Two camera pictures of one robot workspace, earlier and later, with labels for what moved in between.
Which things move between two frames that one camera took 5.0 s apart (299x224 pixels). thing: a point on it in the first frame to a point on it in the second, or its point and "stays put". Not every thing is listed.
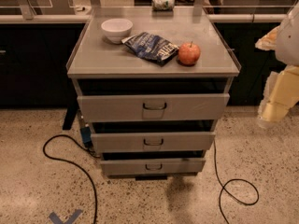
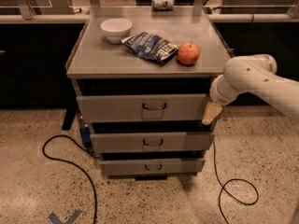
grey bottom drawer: x=153 y=166 stays put
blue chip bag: x=151 y=47 stays put
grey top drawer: x=153 y=107 stays put
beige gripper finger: x=281 y=93 to x=222 y=92
